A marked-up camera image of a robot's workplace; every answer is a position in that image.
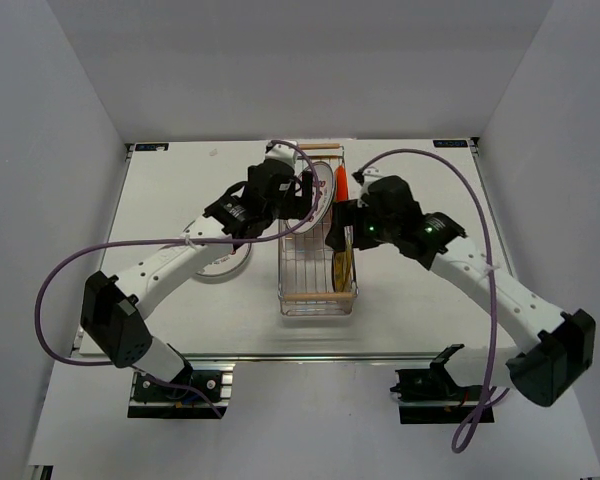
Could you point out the orange plastic plate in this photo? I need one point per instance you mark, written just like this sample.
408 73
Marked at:
341 190

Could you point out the metal wire dish rack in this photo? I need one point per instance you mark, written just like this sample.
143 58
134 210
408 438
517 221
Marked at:
305 288

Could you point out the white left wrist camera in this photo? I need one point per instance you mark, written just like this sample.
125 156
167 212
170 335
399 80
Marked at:
284 152

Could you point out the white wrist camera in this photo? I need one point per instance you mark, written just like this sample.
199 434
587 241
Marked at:
284 152
364 178

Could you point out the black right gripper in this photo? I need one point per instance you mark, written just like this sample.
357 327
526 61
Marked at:
344 214

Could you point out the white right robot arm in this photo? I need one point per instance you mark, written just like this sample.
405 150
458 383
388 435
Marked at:
554 348

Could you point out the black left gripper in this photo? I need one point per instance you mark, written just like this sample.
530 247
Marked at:
299 207

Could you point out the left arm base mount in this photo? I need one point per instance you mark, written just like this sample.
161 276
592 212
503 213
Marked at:
207 397

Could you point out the yellow patterned plate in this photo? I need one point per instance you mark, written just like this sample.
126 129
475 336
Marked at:
342 265

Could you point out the white plate red characters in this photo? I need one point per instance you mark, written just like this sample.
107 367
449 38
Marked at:
325 196
227 267

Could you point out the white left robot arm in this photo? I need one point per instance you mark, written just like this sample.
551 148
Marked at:
115 307

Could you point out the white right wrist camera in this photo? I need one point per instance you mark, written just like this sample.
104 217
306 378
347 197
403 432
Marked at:
364 178

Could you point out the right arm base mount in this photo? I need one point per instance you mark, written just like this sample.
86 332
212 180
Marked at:
440 389

